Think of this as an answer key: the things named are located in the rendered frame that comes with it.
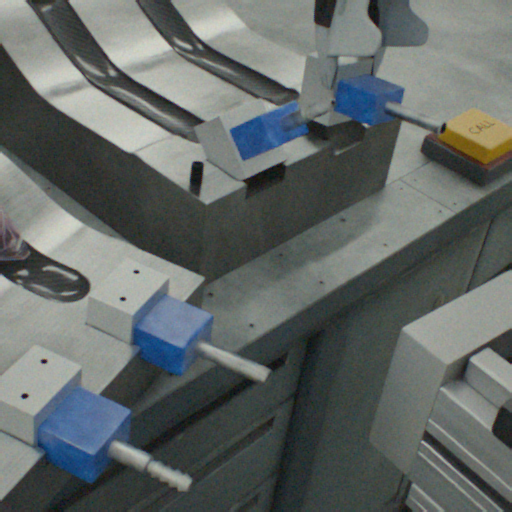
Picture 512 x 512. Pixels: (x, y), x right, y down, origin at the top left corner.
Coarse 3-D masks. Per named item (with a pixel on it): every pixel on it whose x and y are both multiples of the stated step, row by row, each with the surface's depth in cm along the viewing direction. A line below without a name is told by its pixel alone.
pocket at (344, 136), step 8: (312, 120) 91; (352, 120) 91; (312, 128) 92; (320, 128) 93; (328, 128) 93; (336, 128) 92; (344, 128) 92; (352, 128) 91; (360, 128) 90; (320, 136) 92; (328, 136) 93; (336, 136) 93; (344, 136) 92; (352, 136) 91; (360, 136) 90; (336, 144) 92; (344, 144) 92; (352, 144) 90; (336, 152) 88
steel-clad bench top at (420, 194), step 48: (240, 0) 129; (288, 0) 131; (432, 0) 137; (480, 0) 139; (288, 48) 120; (432, 48) 125; (480, 48) 127; (432, 96) 115; (480, 96) 117; (0, 144) 95; (48, 192) 90; (384, 192) 98; (432, 192) 99; (480, 192) 100; (288, 240) 90; (336, 240) 91; (384, 240) 92; (240, 288) 84; (288, 288) 84; (336, 288) 85; (240, 336) 79
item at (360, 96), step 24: (312, 72) 85; (336, 72) 84; (360, 72) 86; (312, 96) 86; (336, 96) 85; (360, 96) 83; (384, 96) 83; (336, 120) 86; (360, 120) 84; (384, 120) 85; (408, 120) 82; (432, 120) 81
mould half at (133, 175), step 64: (0, 0) 91; (128, 0) 98; (192, 0) 102; (0, 64) 90; (64, 64) 90; (128, 64) 94; (192, 64) 96; (256, 64) 97; (0, 128) 94; (64, 128) 87; (128, 128) 85; (384, 128) 92; (64, 192) 91; (128, 192) 84; (192, 192) 78; (320, 192) 89; (192, 256) 81; (256, 256) 87
